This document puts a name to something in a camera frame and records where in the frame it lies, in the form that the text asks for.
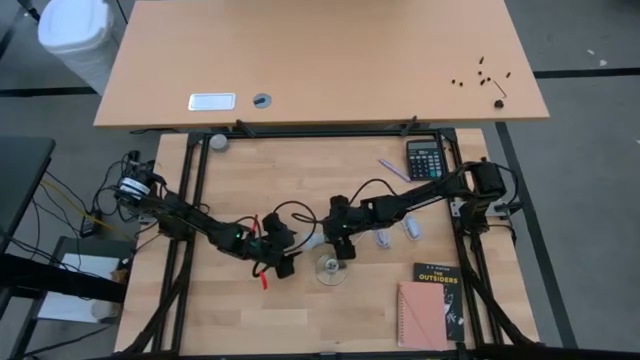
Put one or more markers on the white lightbulb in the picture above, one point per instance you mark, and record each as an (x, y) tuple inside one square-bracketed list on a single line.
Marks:
[(311, 242)]

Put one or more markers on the brass lamp base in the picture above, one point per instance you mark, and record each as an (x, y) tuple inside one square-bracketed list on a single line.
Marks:
[(327, 275)]

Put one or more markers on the white paper sheet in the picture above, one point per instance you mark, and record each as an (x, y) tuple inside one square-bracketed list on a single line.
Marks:
[(75, 307)]

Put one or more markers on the black calculator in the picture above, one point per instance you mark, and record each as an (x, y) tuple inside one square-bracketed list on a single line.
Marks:
[(425, 160)]

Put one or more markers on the black power adapter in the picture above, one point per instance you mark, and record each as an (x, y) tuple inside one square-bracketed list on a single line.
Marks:
[(89, 226)]

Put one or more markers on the black Outsiders book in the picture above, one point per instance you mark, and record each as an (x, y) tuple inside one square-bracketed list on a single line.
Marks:
[(437, 275)]

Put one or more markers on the pink spiral notebook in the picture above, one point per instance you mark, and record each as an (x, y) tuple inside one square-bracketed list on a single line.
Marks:
[(422, 315)]

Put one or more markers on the white trash bin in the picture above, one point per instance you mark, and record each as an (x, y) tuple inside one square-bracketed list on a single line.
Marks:
[(75, 30)]

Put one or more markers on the black allen key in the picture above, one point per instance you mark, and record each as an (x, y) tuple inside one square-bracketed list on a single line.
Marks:
[(500, 89)]

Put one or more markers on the light wooden desk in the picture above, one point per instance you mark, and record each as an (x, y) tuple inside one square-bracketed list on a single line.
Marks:
[(320, 50)]

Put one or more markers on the black frame clamp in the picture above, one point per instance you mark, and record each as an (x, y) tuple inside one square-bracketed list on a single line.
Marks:
[(409, 126), (245, 128)]

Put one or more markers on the black round knob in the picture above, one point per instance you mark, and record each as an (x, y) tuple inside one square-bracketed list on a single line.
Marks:
[(498, 103)]

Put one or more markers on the grey round puck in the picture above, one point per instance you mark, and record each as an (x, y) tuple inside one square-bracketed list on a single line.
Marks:
[(218, 142)]

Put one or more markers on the purple pen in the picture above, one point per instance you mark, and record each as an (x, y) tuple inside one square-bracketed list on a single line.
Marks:
[(395, 171)]

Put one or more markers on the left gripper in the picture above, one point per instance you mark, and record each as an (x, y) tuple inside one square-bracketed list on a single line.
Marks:
[(275, 245)]

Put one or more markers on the black metal crossbar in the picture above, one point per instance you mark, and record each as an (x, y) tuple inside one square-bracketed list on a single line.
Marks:
[(50, 277)]

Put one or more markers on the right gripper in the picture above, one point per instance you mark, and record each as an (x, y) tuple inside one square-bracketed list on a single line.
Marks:
[(342, 227)]

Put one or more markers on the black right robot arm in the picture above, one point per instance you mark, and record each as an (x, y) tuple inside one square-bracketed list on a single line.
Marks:
[(425, 192)]

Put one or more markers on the black aluminium frame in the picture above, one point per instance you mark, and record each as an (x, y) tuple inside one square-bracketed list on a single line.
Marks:
[(320, 134)]

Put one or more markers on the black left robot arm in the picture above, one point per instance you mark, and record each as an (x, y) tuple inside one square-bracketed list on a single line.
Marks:
[(200, 220)]

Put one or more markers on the black side desk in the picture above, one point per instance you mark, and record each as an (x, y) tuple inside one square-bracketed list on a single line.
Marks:
[(22, 170)]

